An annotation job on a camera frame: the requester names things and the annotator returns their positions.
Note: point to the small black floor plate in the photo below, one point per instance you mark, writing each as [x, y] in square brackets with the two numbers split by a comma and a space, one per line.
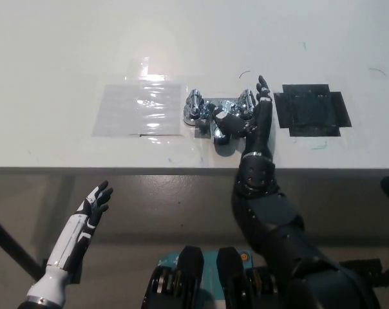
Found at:
[77, 277]

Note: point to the clear plastic taped sheet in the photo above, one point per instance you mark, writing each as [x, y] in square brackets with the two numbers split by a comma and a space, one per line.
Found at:
[138, 111]

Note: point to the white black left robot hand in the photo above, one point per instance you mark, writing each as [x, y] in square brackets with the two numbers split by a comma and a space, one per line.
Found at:
[73, 241]

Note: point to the black tape patch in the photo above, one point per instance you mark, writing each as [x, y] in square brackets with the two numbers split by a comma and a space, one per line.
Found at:
[312, 109]

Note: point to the chrome faucet body with spout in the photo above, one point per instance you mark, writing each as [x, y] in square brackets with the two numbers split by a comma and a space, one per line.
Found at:
[222, 135]

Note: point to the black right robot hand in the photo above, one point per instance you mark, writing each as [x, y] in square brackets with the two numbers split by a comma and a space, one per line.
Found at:
[260, 128]

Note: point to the large black floor plate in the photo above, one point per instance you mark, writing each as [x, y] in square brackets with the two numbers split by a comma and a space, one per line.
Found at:
[368, 265]

